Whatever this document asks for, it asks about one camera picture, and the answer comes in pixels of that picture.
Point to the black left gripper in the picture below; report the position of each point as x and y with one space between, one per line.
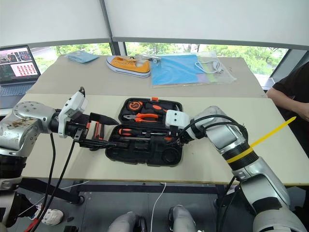
72 130

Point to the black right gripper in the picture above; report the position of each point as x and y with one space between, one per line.
183 135

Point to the orange black hand tool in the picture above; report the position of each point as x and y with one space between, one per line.
96 131

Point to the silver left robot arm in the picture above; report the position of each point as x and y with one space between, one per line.
24 125

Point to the person's bare forearm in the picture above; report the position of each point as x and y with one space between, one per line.
287 100

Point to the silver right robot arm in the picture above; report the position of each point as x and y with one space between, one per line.
253 169

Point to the black plastic tool case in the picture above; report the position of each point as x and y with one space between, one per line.
144 154

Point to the orange black screwdriver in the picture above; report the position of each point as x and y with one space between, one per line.
125 132

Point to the orange black tape measure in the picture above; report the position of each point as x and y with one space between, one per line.
135 106

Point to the yellow canvas sneaker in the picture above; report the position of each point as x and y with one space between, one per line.
128 66

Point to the blue paper sheet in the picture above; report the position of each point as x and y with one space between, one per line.
176 70

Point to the light blue folded cloth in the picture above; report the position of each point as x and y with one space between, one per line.
82 57

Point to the clear plastic zip bag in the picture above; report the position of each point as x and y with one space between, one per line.
222 77

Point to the white sneaker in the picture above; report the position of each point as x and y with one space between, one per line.
53 217

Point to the yellow zip tie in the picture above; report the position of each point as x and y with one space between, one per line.
270 133

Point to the open laptop computer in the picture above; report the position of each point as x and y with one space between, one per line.
17 65

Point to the person in black shirt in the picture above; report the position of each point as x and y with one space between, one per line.
297 82

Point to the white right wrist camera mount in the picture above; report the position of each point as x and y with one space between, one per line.
177 119

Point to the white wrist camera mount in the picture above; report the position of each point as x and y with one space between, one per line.
177 119
72 106

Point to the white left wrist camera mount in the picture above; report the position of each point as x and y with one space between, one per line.
72 106

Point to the black table frame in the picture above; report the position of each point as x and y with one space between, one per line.
120 188

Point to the grey window frame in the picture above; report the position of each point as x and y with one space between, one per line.
113 31

